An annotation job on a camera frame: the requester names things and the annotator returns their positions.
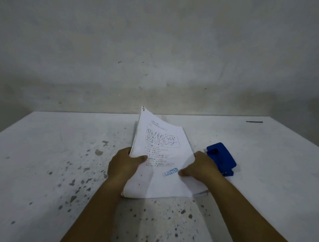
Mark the person's left hand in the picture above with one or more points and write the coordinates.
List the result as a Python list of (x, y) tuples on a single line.
[(122, 165)]

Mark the person's right hand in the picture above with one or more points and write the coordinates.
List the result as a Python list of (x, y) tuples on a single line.
[(203, 168)]

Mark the person's right thumb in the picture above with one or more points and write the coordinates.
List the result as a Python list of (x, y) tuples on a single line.
[(185, 172)]

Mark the person's left thumb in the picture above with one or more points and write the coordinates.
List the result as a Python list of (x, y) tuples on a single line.
[(139, 159)]

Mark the stack of printed white papers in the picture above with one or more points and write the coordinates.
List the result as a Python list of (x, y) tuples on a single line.
[(160, 159)]

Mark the person's right forearm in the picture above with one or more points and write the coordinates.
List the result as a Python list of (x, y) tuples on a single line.
[(245, 212)]

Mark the person's left forearm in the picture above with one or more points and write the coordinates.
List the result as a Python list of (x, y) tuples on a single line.
[(93, 209)]

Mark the blue hole punch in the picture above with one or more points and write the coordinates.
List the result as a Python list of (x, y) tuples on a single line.
[(221, 157)]

